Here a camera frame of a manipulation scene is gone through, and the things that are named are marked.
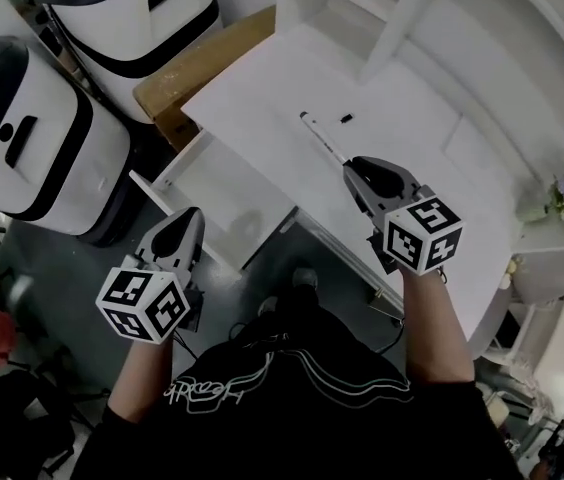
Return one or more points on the small white flower pot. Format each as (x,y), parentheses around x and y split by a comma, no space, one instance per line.
(509,270)

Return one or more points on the brown cardboard box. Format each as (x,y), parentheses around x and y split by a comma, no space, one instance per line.
(187,78)

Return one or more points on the person's black printed shirt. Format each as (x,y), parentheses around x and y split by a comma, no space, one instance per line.
(287,433)

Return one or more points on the small white desk drawer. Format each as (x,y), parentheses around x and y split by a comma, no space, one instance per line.
(222,193)

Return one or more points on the person's left forearm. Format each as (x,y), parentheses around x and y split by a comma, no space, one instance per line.
(142,378)

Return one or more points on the person's black trouser leg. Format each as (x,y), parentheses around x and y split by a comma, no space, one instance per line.
(307,308)

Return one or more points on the small black pen cap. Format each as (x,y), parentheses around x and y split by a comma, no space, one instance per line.
(347,118)

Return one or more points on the grey white chair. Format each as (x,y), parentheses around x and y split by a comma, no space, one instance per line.
(552,273)

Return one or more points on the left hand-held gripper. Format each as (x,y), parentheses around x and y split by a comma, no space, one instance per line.
(127,288)

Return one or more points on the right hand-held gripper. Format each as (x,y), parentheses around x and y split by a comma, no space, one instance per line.
(422,238)

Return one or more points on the black and white marker pen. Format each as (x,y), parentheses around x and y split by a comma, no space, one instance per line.
(319,135)

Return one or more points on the white black mobile robot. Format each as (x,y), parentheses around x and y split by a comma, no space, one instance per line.
(127,28)

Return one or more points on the black backpack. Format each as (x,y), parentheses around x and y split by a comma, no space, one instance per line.
(12,418)

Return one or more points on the white desk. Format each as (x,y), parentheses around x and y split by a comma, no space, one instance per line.
(262,118)

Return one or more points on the person's right forearm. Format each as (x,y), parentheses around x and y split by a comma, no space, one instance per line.
(437,333)

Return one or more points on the person's white shoe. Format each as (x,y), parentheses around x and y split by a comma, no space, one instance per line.
(267,305)
(304,277)

